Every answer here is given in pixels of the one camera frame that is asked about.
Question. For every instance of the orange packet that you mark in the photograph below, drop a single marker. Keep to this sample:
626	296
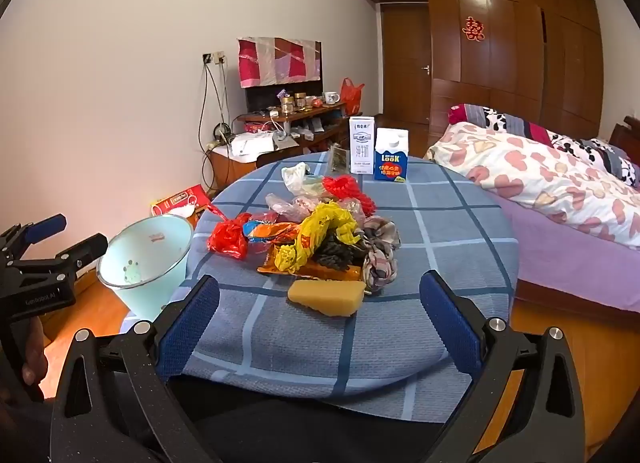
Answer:
300	272

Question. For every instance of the light blue trash bin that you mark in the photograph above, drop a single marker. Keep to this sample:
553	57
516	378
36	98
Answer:
145	253

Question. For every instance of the dark snack packet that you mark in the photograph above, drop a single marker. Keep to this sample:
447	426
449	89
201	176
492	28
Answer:
337	160

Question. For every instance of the white patterned mug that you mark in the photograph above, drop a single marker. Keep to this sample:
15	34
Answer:
330	98

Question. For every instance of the white milk carton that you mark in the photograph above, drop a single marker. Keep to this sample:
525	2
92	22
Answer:
362	148

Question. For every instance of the cow print pillow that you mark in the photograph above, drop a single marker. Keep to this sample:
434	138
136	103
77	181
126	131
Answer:
500	120

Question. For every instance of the wall socket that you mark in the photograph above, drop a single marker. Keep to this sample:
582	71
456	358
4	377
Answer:
217	58

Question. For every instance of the blue milk carton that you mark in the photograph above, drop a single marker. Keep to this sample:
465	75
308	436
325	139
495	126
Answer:
391	163

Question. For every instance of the purple bedsheet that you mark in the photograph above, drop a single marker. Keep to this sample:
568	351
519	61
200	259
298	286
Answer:
575	263

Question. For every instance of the wooden television cabinet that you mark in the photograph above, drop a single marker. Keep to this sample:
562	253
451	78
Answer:
225	170

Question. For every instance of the brown wooden wardrobe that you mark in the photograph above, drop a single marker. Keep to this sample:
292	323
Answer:
500	83

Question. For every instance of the white flat box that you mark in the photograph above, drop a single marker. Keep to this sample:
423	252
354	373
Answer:
250	143

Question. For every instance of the red plastic bag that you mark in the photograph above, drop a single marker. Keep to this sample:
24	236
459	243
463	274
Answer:
227	240

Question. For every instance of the yellow sponge block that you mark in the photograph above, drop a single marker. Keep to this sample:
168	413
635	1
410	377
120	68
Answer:
325	297

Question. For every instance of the black knitted cloth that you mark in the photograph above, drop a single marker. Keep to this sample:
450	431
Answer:
335	253

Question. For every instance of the red knitted flower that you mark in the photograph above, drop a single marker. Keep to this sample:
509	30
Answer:
342	186

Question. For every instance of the red paper decoration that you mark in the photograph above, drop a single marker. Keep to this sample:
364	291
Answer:
473	29

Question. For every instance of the glass jar gold lid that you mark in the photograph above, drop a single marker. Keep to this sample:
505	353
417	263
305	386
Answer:
300	100
287	105

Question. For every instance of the red cardboard box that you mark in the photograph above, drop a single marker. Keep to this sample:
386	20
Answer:
180	199

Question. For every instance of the black television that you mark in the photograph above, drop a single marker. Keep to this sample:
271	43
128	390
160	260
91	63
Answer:
265	95

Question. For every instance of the pink patchwork cover cloth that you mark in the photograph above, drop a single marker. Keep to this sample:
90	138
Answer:
280	60

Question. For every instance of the blue plaid tablecloth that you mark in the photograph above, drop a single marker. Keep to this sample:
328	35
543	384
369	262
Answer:
440	223

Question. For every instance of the wooden headboard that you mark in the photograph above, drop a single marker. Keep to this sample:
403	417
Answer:
627	138

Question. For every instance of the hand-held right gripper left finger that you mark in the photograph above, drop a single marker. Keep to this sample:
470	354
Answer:
192	323

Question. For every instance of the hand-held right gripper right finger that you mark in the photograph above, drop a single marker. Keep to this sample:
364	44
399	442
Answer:
450	323

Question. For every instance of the white yellow plastic bag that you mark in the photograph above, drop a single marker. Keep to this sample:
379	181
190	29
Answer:
295	175

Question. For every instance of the orange plastic bag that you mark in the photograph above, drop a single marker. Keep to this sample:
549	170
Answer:
351	98

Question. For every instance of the orange blue snack wrapper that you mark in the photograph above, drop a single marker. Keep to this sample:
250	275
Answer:
270	232

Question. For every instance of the person's left hand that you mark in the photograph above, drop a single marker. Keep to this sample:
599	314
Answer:
34	358

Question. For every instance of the clear plastic bag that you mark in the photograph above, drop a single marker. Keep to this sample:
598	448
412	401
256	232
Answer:
287	208

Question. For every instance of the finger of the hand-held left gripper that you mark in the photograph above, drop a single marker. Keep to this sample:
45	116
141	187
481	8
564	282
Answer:
85	250
47	228

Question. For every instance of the plaid fabric scrap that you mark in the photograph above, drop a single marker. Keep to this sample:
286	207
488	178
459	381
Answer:
380	253

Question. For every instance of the brown wooden door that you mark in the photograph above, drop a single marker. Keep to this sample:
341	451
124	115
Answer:
405	58

